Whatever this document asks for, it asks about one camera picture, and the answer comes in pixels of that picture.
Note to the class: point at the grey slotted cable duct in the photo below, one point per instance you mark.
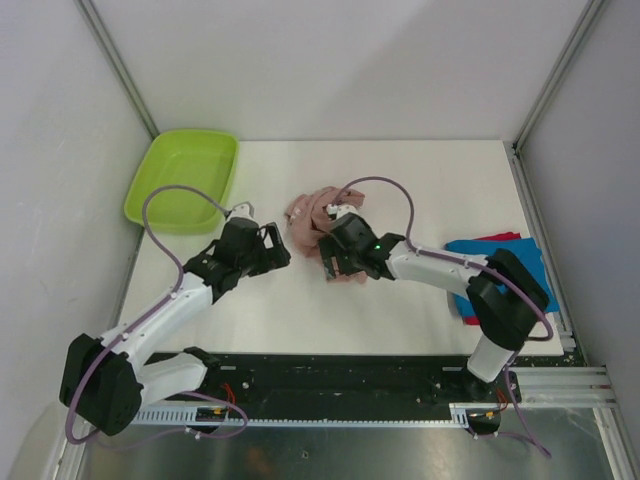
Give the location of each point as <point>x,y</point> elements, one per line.
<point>189,414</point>

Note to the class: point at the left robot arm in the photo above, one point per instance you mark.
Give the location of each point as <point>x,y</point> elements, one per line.
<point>107,380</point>

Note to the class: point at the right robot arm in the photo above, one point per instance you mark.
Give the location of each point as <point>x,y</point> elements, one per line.
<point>504,295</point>

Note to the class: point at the red folded t-shirt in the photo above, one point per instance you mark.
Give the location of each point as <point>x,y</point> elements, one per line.
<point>500,237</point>

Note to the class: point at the green plastic tub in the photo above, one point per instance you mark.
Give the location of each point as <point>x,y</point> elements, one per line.
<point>197,158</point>

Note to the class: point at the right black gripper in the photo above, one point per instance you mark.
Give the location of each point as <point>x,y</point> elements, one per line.
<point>330,246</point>

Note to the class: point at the blue folded t-shirt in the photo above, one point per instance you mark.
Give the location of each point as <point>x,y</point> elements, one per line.
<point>524,249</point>

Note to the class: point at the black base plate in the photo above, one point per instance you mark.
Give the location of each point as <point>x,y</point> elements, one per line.
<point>437,377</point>

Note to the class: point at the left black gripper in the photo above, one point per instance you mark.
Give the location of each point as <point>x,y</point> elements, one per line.
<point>272,257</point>

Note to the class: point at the pink t-shirt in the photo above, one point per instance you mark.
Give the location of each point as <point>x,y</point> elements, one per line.
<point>307,222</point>

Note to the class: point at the aluminium frame rail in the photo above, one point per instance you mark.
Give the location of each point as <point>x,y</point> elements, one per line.
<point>545,385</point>

